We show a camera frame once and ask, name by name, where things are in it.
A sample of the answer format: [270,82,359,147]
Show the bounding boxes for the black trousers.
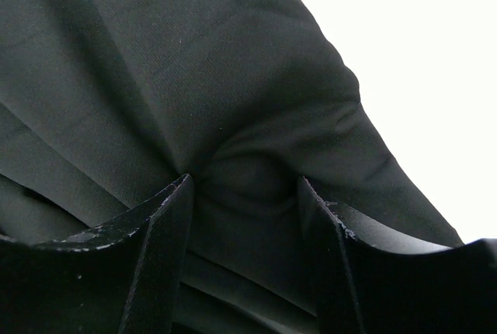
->
[1,0,462,333]

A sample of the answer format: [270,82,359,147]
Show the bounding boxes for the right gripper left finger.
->
[1,174,193,333]

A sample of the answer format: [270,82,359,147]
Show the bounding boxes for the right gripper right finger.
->
[297,178,496,333]

